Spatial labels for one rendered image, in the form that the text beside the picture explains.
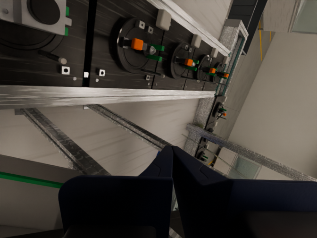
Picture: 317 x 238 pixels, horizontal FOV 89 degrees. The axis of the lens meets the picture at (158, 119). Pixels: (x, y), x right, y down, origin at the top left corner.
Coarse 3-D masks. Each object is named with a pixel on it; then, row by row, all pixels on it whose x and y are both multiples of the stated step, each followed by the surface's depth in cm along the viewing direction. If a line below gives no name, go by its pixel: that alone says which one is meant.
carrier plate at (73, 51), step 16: (80, 0) 31; (80, 16) 32; (80, 32) 33; (64, 48) 32; (80, 48) 34; (0, 64) 26; (16, 64) 27; (32, 64) 29; (48, 64) 31; (64, 64) 33; (80, 64) 35; (0, 80) 26; (16, 80) 28; (32, 80) 30; (48, 80) 32; (64, 80) 34; (80, 80) 37
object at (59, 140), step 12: (24, 108) 37; (84, 108) 52; (96, 108) 49; (36, 120) 33; (48, 120) 34; (120, 120) 43; (48, 132) 30; (60, 132) 31; (132, 132) 41; (144, 132) 39; (60, 144) 28; (72, 144) 28; (156, 144) 38; (168, 144) 36; (72, 156) 25; (84, 156) 26; (192, 156) 34; (84, 168) 24; (96, 168) 24
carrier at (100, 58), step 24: (96, 0) 33; (120, 0) 37; (144, 0) 42; (96, 24) 35; (120, 24) 38; (144, 24) 41; (168, 24) 50; (96, 48) 37; (120, 48) 39; (96, 72) 39; (120, 72) 45; (144, 72) 52
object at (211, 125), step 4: (208, 124) 137; (212, 124) 148; (216, 124) 151; (204, 128) 136; (208, 128) 142; (212, 128) 154; (200, 140) 139; (204, 140) 144; (208, 140) 150; (204, 144) 153
